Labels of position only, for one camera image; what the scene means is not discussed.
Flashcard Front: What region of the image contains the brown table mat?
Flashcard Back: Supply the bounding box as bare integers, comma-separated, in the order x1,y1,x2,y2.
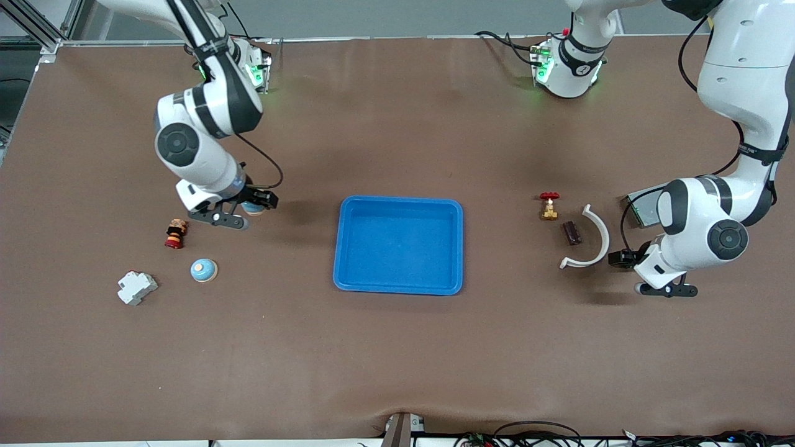
0,36,795,443

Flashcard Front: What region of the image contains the black base cable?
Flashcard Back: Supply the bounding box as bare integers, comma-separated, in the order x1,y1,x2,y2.
475,30,541,68
224,3,277,44

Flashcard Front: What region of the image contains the black looped cable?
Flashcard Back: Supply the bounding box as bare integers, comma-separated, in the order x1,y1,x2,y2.
494,421,584,447

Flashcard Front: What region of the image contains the red emergency button orange body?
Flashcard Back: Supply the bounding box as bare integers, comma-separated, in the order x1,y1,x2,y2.
165,219,188,250

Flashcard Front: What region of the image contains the white circuit breaker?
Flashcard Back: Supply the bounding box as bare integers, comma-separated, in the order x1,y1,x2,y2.
117,271,158,306

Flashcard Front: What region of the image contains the aluminium frame corner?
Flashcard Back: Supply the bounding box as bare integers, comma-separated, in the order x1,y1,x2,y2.
0,0,88,63

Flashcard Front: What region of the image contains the blue plastic tray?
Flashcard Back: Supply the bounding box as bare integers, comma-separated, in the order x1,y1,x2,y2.
332,196,465,296

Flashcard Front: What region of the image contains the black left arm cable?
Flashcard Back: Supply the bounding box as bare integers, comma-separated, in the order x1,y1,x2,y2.
620,12,746,249

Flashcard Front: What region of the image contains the white curved plastic bracket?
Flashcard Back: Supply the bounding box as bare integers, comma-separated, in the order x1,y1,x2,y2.
560,204,611,269

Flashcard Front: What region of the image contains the aluminium profile bracket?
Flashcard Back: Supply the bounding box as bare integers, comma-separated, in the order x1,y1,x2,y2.
380,412,426,447

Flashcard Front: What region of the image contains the silver metal module box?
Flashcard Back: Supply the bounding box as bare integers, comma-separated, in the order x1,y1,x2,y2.
624,189,668,229

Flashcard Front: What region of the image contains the black cable bundle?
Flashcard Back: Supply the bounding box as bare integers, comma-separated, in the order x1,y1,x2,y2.
621,428,795,447

